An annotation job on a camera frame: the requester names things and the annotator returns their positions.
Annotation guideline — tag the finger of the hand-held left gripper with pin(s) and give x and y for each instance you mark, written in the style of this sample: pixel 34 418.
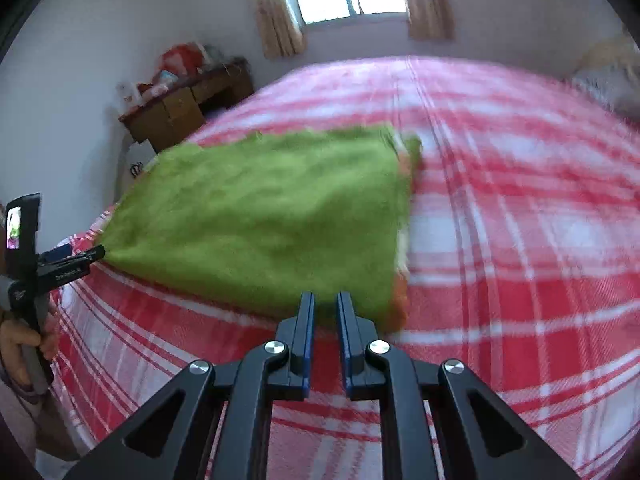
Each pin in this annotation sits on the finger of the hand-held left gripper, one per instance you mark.
pixel 70 267

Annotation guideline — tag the patterned pillow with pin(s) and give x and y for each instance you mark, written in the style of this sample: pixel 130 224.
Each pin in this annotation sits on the patterned pillow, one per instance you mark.
pixel 607 92

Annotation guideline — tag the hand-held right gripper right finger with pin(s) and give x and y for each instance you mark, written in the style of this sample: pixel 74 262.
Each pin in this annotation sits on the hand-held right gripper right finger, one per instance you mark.
pixel 345 330

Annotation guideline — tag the person's left forearm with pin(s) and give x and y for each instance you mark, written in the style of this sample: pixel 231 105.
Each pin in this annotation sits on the person's left forearm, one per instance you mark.
pixel 25 420

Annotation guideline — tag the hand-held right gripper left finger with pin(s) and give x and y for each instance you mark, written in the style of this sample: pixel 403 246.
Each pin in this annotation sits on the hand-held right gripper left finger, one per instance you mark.
pixel 309 330

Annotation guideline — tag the red plaid bed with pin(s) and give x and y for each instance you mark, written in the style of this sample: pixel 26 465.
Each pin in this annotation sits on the red plaid bed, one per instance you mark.
pixel 500 210

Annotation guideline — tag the green orange striped knit sweater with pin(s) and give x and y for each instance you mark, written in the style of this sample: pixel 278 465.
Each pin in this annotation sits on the green orange striped knit sweater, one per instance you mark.
pixel 260 220

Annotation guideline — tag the brown wooden desk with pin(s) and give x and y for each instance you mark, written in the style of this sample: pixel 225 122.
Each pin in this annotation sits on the brown wooden desk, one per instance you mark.
pixel 175 110

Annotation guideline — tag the beige floral curtain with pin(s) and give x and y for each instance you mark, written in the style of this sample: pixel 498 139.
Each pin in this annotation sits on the beige floral curtain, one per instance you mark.
pixel 430 5
pixel 277 20

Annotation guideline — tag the white blue packet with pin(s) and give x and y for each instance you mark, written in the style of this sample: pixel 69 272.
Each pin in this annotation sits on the white blue packet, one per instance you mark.
pixel 165 81

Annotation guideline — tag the person's left hand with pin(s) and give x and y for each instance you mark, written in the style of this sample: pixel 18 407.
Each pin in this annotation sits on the person's left hand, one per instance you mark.
pixel 15 355

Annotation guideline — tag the red gift box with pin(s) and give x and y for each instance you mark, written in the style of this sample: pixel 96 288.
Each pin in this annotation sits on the red gift box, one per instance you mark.
pixel 181 60

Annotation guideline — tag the cream bed headboard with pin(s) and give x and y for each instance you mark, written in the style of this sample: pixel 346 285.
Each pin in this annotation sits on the cream bed headboard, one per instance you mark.
pixel 610 52

